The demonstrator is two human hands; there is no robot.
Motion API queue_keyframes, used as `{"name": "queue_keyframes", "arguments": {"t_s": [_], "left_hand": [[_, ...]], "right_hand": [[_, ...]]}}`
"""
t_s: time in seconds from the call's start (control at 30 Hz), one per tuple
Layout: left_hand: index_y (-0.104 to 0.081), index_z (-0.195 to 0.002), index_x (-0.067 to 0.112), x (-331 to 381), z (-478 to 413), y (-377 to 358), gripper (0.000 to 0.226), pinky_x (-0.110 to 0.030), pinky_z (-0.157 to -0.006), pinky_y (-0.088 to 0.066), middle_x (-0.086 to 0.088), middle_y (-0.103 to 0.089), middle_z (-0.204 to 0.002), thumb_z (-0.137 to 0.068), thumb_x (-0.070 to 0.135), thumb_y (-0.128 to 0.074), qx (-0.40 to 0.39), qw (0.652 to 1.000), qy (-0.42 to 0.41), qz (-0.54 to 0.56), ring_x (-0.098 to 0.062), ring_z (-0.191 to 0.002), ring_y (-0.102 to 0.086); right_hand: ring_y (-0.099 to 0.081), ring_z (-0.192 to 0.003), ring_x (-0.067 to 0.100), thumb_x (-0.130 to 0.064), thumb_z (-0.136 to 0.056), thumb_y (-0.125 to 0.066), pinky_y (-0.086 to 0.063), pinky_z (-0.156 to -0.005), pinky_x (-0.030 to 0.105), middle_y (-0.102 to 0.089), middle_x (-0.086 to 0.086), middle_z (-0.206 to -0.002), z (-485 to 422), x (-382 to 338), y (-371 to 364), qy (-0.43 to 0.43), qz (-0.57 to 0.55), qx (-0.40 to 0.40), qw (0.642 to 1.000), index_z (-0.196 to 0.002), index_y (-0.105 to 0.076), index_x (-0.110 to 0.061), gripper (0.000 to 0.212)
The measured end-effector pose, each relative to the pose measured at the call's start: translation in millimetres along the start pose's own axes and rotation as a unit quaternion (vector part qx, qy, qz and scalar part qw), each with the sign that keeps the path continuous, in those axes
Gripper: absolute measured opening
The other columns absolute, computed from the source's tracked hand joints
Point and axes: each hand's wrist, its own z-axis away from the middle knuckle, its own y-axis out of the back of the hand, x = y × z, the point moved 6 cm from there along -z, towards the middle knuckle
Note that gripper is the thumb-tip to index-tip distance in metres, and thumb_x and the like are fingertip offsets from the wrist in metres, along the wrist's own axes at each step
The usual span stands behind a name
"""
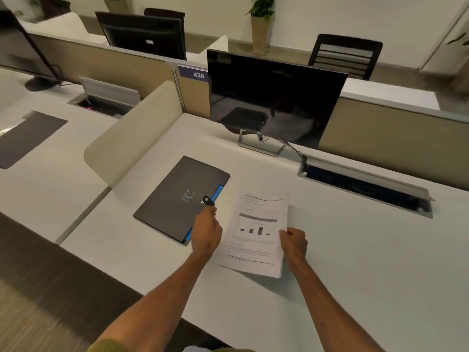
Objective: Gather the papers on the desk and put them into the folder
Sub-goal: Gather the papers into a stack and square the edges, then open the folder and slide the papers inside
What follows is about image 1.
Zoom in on person's right hand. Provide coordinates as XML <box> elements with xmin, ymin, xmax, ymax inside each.
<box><xmin>279</xmin><ymin>227</ymin><xmax>309</xmax><ymax>270</ymax></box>

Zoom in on person's left hand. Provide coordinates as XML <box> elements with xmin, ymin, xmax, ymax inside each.
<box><xmin>191</xmin><ymin>207</ymin><xmax>223</xmax><ymax>258</ymax></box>

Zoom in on printed paper sheets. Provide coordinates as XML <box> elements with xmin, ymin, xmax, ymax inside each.
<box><xmin>217</xmin><ymin>190</ymin><xmax>290</xmax><ymax>279</ymax></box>

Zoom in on person's left forearm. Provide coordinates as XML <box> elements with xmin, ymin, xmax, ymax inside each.
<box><xmin>93</xmin><ymin>248</ymin><xmax>217</xmax><ymax>352</ymax></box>

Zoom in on person's right forearm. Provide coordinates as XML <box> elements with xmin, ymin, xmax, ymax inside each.
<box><xmin>289</xmin><ymin>257</ymin><xmax>386</xmax><ymax>352</ymax></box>

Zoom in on black folder with blue edge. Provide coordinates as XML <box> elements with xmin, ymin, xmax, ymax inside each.
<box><xmin>133</xmin><ymin>155</ymin><xmax>231</xmax><ymax>245</ymax></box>

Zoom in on silver monitor stand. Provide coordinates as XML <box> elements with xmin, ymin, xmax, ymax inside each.
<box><xmin>238</xmin><ymin>129</ymin><xmax>286</xmax><ymax>157</ymax></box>

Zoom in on beige rounded desk divider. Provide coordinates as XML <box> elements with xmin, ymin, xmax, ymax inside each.
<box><xmin>84</xmin><ymin>80</ymin><xmax>184</xmax><ymax>189</ymax></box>

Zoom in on black flat computer monitor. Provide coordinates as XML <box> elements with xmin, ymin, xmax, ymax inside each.
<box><xmin>207</xmin><ymin>49</ymin><xmax>349</xmax><ymax>150</ymax></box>

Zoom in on blue desk number label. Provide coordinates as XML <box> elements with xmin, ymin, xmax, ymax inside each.
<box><xmin>178</xmin><ymin>65</ymin><xmax>209</xmax><ymax>82</ymax></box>

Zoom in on beige desk partition panel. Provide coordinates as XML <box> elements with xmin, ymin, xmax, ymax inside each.
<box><xmin>27</xmin><ymin>32</ymin><xmax>469</xmax><ymax>171</ymax></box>

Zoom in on white rounded desk divider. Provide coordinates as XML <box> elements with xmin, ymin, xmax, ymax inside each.
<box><xmin>197</xmin><ymin>35</ymin><xmax>229</xmax><ymax>68</ymax></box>
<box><xmin>18</xmin><ymin>12</ymin><xmax>89</xmax><ymax>41</ymax></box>

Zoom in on black slatted office chair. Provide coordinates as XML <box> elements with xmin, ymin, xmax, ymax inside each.
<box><xmin>308</xmin><ymin>33</ymin><xmax>384</xmax><ymax>82</ymax></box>

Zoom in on black computer monitor rear side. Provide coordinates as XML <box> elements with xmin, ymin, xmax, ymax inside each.
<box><xmin>95</xmin><ymin>11</ymin><xmax>188</xmax><ymax>61</ymax></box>

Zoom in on dark grey folder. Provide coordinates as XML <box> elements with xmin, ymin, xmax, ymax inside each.
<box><xmin>0</xmin><ymin>110</ymin><xmax>69</xmax><ymax>170</ymax></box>

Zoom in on potted plant in tall planter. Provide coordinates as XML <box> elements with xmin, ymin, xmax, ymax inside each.
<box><xmin>245</xmin><ymin>0</ymin><xmax>276</xmax><ymax>56</ymax></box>
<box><xmin>104</xmin><ymin>0</ymin><xmax>129</xmax><ymax>15</ymax></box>

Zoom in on dark brown office chair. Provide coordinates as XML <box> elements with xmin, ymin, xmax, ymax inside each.
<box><xmin>144</xmin><ymin>8</ymin><xmax>186</xmax><ymax>24</ymax></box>

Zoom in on black monitor with round base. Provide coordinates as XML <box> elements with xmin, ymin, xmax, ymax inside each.
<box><xmin>0</xmin><ymin>9</ymin><xmax>64</xmax><ymax>92</ymax></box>

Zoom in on green plant leaves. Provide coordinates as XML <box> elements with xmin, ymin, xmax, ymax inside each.
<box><xmin>446</xmin><ymin>31</ymin><xmax>469</xmax><ymax>46</ymax></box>

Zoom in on black monitor cable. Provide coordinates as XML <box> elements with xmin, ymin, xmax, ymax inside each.
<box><xmin>256</xmin><ymin>132</ymin><xmax>308</xmax><ymax>159</ymax></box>

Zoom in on silver desk cable box flap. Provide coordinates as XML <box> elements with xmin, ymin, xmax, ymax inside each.
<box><xmin>297</xmin><ymin>156</ymin><xmax>435</xmax><ymax>219</ymax></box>
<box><xmin>68</xmin><ymin>76</ymin><xmax>141</xmax><ymax>119</ymax></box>

